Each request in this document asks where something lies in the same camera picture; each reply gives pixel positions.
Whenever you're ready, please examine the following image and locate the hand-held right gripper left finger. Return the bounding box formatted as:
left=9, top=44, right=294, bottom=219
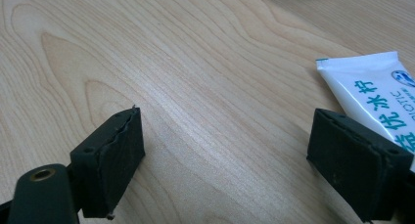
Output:
left=69, top=106, right=147, bottom=221

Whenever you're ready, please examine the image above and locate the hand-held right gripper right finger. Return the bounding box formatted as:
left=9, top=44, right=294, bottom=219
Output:
left=305, top=108, right=415, bottom=223

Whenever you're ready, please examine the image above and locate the white tube with teal print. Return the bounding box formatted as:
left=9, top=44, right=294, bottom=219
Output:
left=314, top=51, right=415, bottom=173

